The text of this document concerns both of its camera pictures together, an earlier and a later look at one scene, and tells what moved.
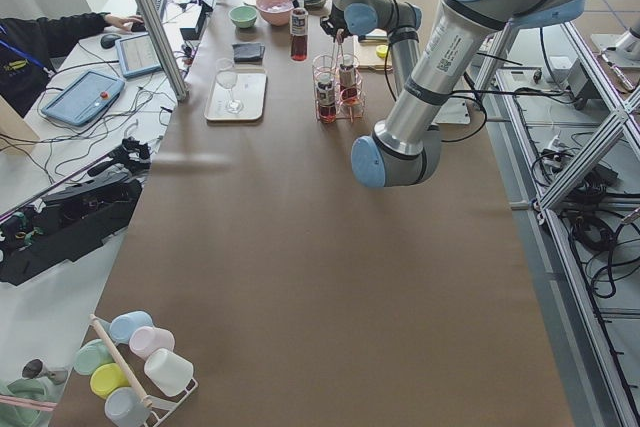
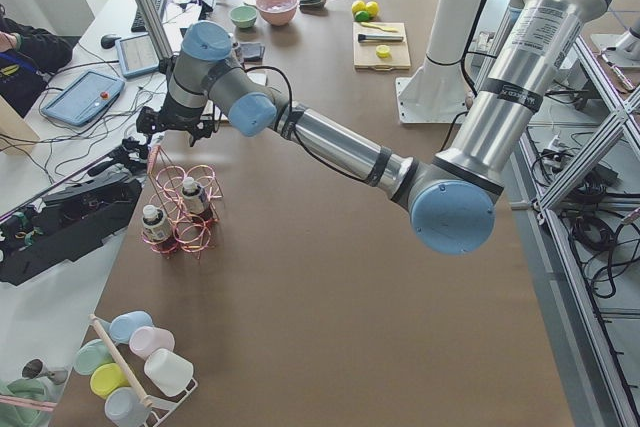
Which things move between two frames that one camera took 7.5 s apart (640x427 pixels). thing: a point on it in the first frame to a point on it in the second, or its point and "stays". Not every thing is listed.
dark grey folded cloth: [248, 53] stays
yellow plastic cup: [107, 378] stays
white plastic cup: [169, 371] stays
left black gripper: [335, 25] to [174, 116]
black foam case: [52, 232] stays
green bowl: [243, 16] stays
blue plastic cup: [122, 325] stays
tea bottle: [349, 92] to [194, 199]
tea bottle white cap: [299, 34] to [237, 53]
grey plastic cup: [126, 408] stays
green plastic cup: [91, 355] stays
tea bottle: [326, 96] to [155, 226]
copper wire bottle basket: [338, 82] to [183, 207]
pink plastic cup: [146, 340] stays
